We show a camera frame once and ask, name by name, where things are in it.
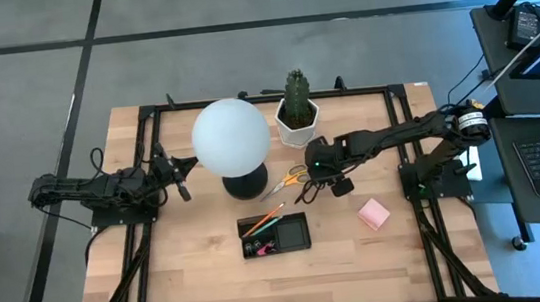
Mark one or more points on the pink sticky note pad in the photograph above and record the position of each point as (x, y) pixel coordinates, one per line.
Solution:
(373, 214)

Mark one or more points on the white hexagonal planter pot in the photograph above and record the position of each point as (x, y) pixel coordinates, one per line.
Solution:
(299, 138)

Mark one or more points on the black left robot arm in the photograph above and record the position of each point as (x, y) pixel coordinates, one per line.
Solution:
(83, 188)

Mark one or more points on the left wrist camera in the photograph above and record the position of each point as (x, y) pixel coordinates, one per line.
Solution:
(184, 192)

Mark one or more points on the teal pencil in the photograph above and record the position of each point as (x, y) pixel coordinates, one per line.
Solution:
(270, 224)

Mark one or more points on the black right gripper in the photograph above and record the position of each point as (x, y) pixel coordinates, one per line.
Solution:
(326, 157)

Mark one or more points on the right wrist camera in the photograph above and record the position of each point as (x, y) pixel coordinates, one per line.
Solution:
(342, 187)

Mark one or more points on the black power brick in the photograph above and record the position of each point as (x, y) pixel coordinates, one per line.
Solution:
(526, 26)

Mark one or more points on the black caster wheel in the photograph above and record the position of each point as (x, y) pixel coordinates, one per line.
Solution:
(519, 243)

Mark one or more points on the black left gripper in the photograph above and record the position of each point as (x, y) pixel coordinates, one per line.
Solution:
(166, 169)

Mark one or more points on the white flat box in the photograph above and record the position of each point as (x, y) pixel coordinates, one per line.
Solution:
(475, 169)

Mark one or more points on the green cactus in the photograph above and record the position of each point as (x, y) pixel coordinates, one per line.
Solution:
(297, 98)

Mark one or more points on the white globe table lamp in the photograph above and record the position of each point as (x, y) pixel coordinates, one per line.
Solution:
(231, 137)

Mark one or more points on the black aluminium table frame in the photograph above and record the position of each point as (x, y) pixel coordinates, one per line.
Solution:
(344, 91)

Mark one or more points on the orange pencil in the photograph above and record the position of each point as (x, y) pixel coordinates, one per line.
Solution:
(264, 219)

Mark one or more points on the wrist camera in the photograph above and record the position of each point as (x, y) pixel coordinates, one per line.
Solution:
(184, 192)
(342, 187)

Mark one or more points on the black mesh desk organizer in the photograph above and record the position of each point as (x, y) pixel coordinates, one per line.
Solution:
(293, 234)

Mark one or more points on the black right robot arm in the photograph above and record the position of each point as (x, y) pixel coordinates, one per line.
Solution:
(399, 132)

